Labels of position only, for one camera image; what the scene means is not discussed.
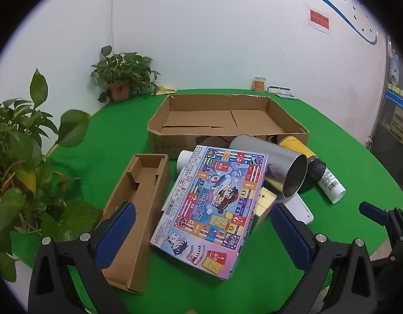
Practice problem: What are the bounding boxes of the pale yellow puzzle cube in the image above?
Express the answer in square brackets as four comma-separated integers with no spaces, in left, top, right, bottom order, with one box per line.
[252,186,278,233]

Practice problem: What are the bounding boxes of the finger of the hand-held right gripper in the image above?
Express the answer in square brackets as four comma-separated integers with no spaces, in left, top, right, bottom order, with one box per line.
[358,201,403,269]

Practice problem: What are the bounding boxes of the large leafy green plant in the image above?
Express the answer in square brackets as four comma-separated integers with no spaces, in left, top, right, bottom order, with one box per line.
[0,68,104,282]

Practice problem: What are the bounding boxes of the silver metal can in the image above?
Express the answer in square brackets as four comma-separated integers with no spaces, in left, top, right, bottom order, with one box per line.
[228,134,308,199]

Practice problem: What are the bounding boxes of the small potted green plant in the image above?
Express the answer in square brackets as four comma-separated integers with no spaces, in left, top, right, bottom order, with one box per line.
[90,45,161,103]

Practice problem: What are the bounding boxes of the red wall sign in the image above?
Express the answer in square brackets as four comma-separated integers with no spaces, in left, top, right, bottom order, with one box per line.
[307,4,333,35]

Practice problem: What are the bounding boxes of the yellow and black can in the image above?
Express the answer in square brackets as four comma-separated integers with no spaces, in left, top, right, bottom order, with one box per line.
[278,136,327,193]

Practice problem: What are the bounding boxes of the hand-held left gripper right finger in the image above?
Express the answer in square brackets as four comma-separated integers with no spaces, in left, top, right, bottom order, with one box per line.
[270,202,380,314]

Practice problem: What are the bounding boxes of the narrow cardboard box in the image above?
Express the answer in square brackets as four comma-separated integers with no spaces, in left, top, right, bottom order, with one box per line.
[101,153,171,294]

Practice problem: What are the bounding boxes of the colourful board game box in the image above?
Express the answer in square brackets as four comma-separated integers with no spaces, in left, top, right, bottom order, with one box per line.
[150,144,269,281]

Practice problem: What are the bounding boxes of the glass door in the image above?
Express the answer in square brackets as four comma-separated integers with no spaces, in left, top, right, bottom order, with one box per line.
[365,34,403,203]

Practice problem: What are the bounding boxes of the white bottle with label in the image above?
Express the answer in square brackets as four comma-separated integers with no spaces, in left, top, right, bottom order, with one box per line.
[317,167,347,204]

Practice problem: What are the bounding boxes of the green table cloth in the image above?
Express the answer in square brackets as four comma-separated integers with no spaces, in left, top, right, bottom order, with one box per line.
[10,88,403,314]

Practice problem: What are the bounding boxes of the large cardboard box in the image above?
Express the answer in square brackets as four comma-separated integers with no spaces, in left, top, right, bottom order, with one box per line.
[147,94,311,158]

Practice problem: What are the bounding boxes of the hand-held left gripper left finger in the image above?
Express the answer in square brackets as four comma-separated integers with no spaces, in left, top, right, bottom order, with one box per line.
[27,200,137,314]

